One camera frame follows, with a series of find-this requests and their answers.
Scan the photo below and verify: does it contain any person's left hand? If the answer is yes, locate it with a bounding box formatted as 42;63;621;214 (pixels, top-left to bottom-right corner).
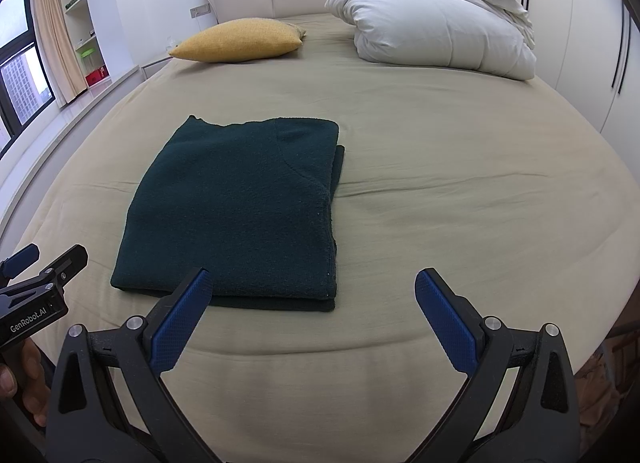
0;338;51;429

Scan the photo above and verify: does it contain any bed with beige sheet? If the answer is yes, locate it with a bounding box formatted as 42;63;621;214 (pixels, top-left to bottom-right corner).
0;13;640;463

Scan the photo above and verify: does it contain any black framed window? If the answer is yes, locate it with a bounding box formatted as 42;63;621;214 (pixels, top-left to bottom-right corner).
0;0;56;158

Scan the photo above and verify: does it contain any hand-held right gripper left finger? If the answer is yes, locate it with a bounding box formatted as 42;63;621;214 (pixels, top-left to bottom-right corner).
45;267;221;463

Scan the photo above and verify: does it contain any beige curtain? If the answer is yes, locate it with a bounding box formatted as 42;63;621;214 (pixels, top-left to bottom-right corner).
27;0;88;108

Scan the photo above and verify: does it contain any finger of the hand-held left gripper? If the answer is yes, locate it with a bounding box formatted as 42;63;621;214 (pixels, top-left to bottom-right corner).
27;244;89;294
0;244;41;280

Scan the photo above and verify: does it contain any white folded duvet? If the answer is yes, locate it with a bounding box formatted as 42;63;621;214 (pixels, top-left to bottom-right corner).
325;0;538;81

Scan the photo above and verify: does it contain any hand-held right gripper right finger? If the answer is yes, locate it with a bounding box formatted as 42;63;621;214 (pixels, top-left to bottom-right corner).
414;267;583;463

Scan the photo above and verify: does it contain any white wardrobe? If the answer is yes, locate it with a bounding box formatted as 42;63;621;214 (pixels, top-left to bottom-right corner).
490;0;640;144

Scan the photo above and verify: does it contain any yellow pillow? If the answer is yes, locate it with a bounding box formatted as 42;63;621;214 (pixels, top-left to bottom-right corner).
168;18;307;62

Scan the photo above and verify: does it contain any white shelf unit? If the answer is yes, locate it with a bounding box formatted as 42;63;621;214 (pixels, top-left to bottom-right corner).
56;0;108;88

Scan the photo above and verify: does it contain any white window sill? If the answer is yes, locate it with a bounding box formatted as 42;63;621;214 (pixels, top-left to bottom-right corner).
0;65;141;224

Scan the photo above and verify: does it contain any dark green sweater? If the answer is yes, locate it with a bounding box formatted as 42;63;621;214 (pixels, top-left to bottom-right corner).
110;115;347;314

